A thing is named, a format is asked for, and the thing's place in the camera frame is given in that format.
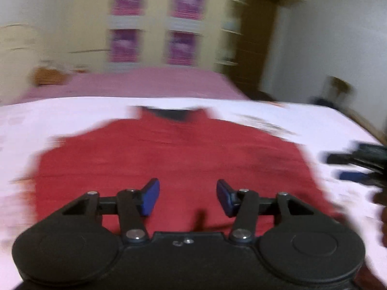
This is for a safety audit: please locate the red puffer jacket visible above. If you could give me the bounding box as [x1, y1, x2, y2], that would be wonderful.
[23, 105, 387, 290]

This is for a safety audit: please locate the brown wooden chair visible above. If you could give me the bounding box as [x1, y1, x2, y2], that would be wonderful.
[310, 76, 355, 110]

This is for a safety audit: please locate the pink checked bed sheet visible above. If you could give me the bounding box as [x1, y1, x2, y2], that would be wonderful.
[13, 67, 248, 103]

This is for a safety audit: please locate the white floral bed sheet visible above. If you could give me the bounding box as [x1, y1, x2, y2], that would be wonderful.
[1, 97, 386, 289]

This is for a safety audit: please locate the orange folded cloth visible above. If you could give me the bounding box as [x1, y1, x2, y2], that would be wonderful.
[31, 67, 72, 87]

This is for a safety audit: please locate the lower left purple poster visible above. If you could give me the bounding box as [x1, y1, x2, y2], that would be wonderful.
[110, 29, 140, 63]

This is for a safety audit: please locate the lower right purple poster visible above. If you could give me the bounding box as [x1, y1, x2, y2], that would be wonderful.
[166, 31, 198, 66]

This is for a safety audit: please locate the cream corner shelf unit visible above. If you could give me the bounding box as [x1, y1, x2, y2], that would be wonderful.
[215, 0, 247, 69]

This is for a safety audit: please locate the brown wooden door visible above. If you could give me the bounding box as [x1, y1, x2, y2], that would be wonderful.
[229, 0, 279, 100]

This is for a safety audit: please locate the cream yellow wardrobe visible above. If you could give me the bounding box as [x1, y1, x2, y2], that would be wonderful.
[66, 0, 226, 73]

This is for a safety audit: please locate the cream wooden headboard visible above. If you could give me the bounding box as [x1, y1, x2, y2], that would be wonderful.
[1, 24, 45, 105]

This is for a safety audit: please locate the upper left purple poster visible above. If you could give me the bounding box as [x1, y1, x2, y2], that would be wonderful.
[112, 0, 144, 16]

